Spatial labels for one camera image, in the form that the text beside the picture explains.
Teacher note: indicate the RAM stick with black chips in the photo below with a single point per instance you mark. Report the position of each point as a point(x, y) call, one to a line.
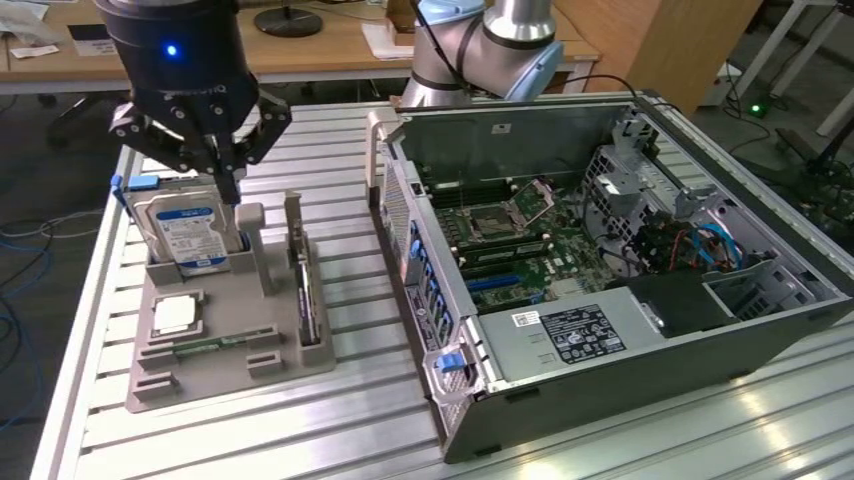
point(503, 254)

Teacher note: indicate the white table frame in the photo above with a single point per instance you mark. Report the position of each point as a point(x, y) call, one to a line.
point(789, 65)

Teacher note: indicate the black open PC case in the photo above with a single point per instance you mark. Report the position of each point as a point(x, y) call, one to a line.
point(601, 400)

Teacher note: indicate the grey parts rack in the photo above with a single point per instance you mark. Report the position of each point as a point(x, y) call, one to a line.
point(267, 365)

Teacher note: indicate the white stack of papers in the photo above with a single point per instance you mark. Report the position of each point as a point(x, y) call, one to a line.
point(383, 45)

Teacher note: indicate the blue plastic disk caddy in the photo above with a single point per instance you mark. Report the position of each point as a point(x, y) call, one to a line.
point(143, 182)

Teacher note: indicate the blue expansion slot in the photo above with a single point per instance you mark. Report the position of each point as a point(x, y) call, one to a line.
point(495, 283)

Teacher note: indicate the white paper slip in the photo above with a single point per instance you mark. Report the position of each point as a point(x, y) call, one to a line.
point(34, 51)

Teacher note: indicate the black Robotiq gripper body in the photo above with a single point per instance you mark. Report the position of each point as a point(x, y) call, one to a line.
point(180, 55)

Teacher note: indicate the grey power supply unit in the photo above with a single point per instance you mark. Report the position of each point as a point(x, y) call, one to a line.
point(574, 335)

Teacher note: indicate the wooden cabinet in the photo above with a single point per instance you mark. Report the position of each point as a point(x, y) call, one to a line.
point(687, 50)

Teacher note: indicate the CPU socket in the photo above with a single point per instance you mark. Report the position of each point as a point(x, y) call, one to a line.
point(493, 222)

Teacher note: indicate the green motherboard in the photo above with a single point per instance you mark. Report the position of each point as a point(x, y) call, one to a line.
point(561, 265)

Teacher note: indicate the metal socket cover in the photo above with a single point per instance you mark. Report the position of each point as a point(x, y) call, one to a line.
point(534, 197)

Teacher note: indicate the hard disk with blue label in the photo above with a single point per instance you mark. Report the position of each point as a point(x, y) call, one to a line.
point(187, 235)

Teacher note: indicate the wooden desk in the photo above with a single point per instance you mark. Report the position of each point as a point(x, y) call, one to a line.
point(67, 70)

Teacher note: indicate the green RAM stick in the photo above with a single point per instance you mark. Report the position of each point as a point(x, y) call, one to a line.
point(210, 345)

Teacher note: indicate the blue case latch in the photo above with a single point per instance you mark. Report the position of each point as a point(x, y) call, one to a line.
point(449, 362)

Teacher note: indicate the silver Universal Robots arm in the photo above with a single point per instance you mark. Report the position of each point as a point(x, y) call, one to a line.
point(467, 40)

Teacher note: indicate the perforated metal disk bay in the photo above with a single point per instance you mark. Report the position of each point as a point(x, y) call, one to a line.
point(621, 200)

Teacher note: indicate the black round lamp base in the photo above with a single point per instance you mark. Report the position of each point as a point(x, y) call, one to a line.
point(288, 22)

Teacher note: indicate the black and white box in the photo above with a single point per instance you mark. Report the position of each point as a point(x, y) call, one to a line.
point(87, 46)

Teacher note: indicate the silver CPU chip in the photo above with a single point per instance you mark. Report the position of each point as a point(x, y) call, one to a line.
point(175, 315)

